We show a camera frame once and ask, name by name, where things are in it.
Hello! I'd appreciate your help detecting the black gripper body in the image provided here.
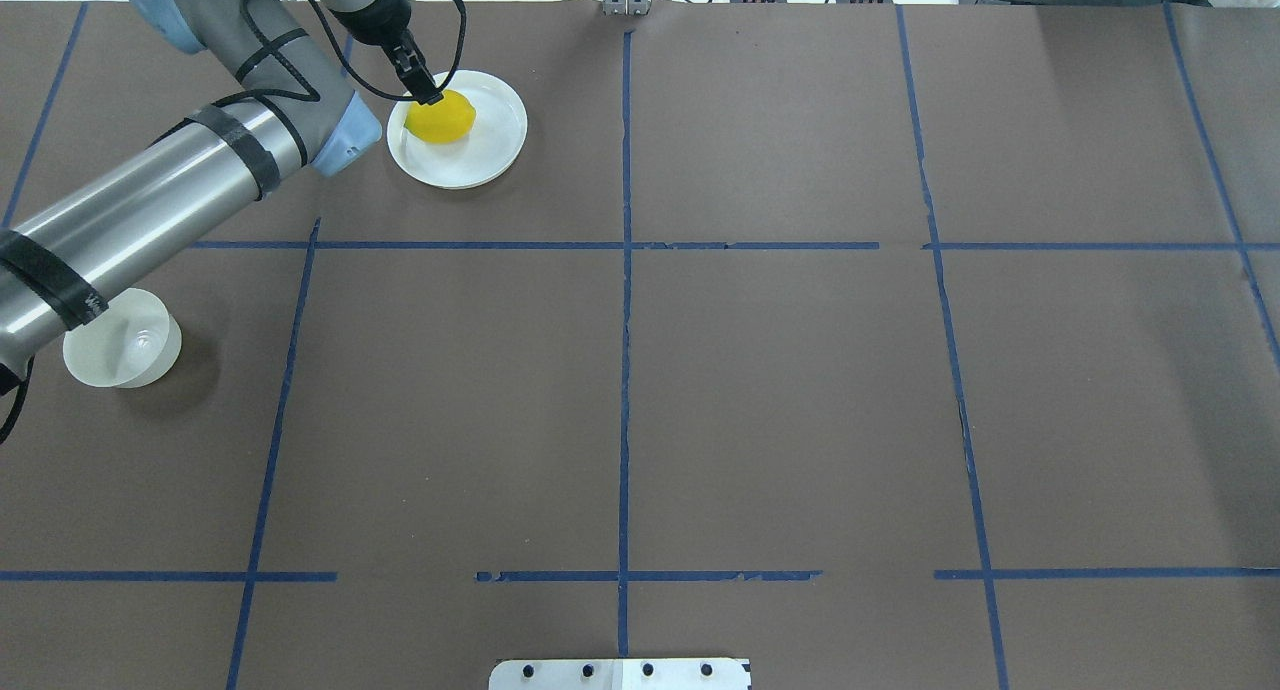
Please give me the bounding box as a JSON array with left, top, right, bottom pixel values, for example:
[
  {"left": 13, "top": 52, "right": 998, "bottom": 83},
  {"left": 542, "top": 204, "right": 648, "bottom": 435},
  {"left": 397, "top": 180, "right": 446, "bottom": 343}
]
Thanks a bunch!
[{"left": 319, "top": 0, "right": 411, "bottom": 47}]

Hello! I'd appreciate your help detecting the yellow lemon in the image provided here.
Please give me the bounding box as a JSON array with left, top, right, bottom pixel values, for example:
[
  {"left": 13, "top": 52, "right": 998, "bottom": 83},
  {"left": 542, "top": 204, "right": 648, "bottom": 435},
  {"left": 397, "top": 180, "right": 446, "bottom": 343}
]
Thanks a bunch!
[{"left": 403, "top": 90, "right": 477, "bottom": 146}]

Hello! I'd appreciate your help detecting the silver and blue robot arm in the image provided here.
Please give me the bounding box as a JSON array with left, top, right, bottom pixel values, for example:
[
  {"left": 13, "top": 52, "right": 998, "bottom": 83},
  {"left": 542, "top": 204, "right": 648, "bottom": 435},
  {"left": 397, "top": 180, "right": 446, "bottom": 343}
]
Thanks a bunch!
[{"left": 1, "top": 0, "right": 462, "bottom": 393}]

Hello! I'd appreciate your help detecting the white round plate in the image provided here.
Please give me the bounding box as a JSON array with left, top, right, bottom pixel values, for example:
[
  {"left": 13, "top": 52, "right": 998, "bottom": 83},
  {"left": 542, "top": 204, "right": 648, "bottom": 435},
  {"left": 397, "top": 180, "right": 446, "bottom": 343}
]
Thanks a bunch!
[{"left": 387, "top": 70, "right": 529, "bottom": 189}]

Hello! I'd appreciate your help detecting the white bowl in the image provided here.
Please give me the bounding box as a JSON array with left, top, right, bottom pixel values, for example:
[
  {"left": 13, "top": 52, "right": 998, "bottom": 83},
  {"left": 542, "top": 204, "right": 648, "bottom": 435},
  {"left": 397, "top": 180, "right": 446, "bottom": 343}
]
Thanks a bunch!
[{"left": 61, "top": 288, "right": 183, "bottom": 389}]

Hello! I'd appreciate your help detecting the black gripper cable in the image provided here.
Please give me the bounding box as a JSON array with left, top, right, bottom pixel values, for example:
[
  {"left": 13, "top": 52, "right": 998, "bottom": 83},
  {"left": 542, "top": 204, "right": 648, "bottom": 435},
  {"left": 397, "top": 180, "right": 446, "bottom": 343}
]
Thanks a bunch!
[{"left": 0, "top": 0, "right": 468, "bottom": 440}]

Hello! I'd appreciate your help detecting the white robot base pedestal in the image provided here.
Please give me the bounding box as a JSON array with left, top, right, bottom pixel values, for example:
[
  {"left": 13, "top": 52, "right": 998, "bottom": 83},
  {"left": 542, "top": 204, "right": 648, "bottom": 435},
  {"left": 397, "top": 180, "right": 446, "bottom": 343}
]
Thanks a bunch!
[{"left": 488, "top": 657, "right": 753, "bottom": 689}]

